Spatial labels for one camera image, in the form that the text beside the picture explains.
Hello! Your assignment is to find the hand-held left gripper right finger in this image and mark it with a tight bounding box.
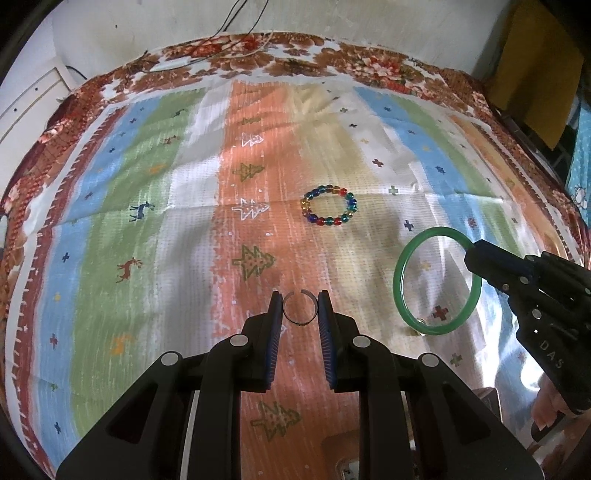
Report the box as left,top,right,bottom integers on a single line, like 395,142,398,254
318,291,546,480

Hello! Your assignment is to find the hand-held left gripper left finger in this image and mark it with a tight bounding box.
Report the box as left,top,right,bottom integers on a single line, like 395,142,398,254
55,291,283,480

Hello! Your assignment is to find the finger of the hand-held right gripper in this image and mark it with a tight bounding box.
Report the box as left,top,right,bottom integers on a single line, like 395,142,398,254
471,239,591,297
464,249,537,295

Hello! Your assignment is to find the thin silver ring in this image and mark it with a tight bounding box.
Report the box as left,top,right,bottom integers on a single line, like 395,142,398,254
283,290,318,328

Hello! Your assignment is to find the green jade bangle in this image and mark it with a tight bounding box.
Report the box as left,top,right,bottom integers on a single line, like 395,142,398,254
392,227,483,336

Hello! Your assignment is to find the person's right hand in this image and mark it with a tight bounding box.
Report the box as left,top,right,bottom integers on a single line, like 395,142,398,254
531,382,576,431

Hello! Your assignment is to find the black metal rack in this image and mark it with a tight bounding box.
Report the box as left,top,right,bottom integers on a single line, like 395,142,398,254
494,106,574,186

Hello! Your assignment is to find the brown hanging garment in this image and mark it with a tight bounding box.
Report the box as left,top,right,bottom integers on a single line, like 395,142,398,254
489,0,585,139

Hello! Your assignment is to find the striped colourful bed cover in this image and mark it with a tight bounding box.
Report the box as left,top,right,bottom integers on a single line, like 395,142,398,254
0,31,591,480

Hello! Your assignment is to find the white wooden headboard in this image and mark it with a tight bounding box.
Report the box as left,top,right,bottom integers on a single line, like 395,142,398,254
0,65,79,148

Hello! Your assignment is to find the multicolour glass bead bracelet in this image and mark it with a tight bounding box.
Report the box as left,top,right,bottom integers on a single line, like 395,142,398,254
301,185,358,228

